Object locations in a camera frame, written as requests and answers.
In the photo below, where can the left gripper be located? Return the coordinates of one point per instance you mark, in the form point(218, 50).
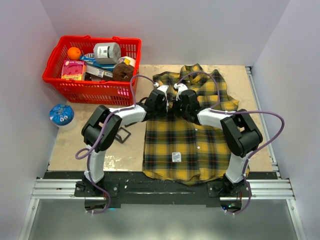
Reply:
point(163, 112)

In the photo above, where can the black brooch display stand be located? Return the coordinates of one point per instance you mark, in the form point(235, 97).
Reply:
point(122, 135)

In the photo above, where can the grey cylindrical can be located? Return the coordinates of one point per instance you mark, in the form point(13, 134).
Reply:
point(107, 53)

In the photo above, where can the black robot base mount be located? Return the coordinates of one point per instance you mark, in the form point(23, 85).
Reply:
point(137, 188)

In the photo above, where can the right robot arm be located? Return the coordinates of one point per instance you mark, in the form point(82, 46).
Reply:
point(240, 132)

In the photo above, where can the pink snack box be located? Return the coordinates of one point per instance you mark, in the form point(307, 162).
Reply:
point(73, 70)

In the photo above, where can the red plastic shopping basket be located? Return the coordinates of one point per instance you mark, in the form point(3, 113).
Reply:
point(92, 89)

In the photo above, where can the yellow plaid shirt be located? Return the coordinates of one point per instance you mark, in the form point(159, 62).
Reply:
point(178, 150)

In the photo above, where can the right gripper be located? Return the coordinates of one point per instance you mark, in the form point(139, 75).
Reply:
point(176, 113)

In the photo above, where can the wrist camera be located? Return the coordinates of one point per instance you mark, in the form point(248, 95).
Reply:
point(163, 88)
point(179, 87)

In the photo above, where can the brown chocolate donut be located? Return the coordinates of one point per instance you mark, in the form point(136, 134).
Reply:
point(122, 72)

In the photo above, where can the blue white flat box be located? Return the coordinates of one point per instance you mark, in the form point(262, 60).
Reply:
point(104, 71)

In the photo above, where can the blue lidded plastic tub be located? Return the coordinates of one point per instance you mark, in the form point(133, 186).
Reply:
point(63, 116)

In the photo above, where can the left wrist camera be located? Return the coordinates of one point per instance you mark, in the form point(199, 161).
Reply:
point(163, 88)

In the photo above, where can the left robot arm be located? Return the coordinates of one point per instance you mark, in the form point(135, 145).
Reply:
point(101, 129)

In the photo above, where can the white paper cup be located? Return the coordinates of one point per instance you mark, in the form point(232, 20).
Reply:
point(129, 61)

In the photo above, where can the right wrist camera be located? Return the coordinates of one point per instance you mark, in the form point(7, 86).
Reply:
point(179, 87)

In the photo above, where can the orange fruit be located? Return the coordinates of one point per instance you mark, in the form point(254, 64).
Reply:
point(74, 53)

